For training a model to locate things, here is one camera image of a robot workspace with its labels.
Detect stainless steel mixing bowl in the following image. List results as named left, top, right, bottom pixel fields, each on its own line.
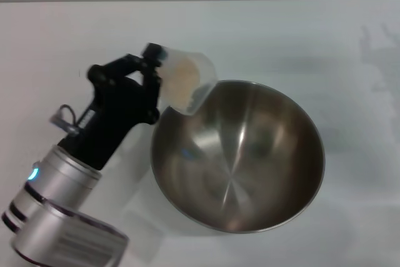
left=151, top=79, right=326, bottom=235

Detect uncooked rice grains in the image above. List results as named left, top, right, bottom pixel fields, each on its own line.
left=164, top=59, right=201, bottom=109

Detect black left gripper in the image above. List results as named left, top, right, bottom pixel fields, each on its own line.
left=57, top=43, right=167, bottom=171

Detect thin grey wrist cable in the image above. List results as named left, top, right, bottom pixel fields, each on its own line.
left=49, top=104, right=81, bottom=137

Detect clear plastic measuring cup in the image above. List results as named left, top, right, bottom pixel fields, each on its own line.
left=157, top=47, right=218, bottom=116

